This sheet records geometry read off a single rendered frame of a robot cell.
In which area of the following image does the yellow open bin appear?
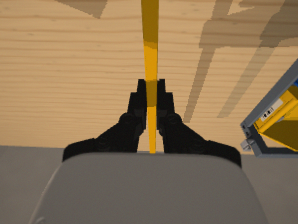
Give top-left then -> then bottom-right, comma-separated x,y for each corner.
254,86 -> 298,151

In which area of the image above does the yellow bar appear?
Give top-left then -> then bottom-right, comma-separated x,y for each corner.
141,0 -> 159,153

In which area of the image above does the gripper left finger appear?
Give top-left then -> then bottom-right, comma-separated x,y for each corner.
62,79 -> 147,162

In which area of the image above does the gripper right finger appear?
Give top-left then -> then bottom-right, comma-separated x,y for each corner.
157,79 -> 242,169

